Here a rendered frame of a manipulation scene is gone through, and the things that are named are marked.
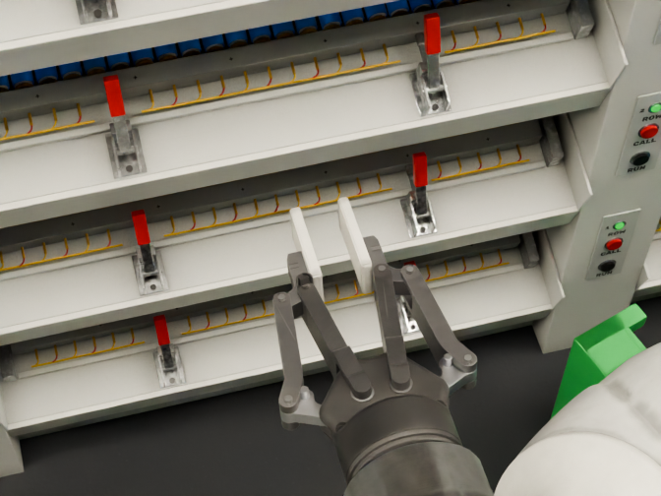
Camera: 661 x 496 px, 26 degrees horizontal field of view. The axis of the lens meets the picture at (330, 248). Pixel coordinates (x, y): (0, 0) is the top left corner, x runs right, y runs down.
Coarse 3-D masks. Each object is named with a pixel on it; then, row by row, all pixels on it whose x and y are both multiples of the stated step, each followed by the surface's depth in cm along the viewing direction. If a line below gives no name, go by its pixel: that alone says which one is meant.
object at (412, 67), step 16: (496, 48) 125; (512, 48) 125; (528, 48) 126; (416, 64) 124; (448, 64) 125; (336, 80) 123; (352, 80) 123; (368, 80) 124; (240, 96) 122; (256, 96) 122; (272, 96) 122; (160, 112) 121; (176, 112) 121; (192, 112) 121; (80, 128) 120; (96, 128) 120; (0, 144) 119; (16, 144) 119; (32, 144) 120
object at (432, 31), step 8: (424, 16) 118; (432, 16) 117; (424, 24) 118; (432, 24) 118; (424, 32) 119; (432, 32) 118; (440, 32) 118; (432, 40) 119; (440, 40) 119; (432, 48) 119; (440, 48) 119; (432, 56) 120; (432, 64) 120; (432, 72) 121; (432, 80) 121; (432, 88) 122
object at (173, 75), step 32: (480, 0) 124; (512, 0) 124; (544, 0) 125; (320, 32) 122; (352, 32) 122; (384, 32) 123; (416, 32) 123; (448, 32) 125; (544, 32) 125; (160, 64) 120; (192, 64) 121; (224, 64) 121; (256, 64) 121; (288, 64) 123; (384, 64) 123; (0, 96) 119; (32, 96) 119; (64, 96) 119; (96, 96) 120; (128, 96) 121
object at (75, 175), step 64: (576, 0) 124; (320, 64) 124; (512, 64) 125; (576, 64) 126; (0, 128) 120; (64, 128) 121; (192, 128) 122; (256, 128) 122; (320, 128) 122; (384, 128) 123; (448, 128) 126; (0, 192) 119; (64, 192) 119; (128, 192) 122
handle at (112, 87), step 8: (104, 80) 114; (112, 80) 114; (112, 88) 114; (112, 96) 115; (120, 96) 115; (112, 104) 115; (120, 104) 115; (112, 112) 116; (120, 112) 116; (120, 120) 116; (120, 128) 117; (120, 136) 117; (128, 136) 118; (120, 144) 118; (128, 144) 118
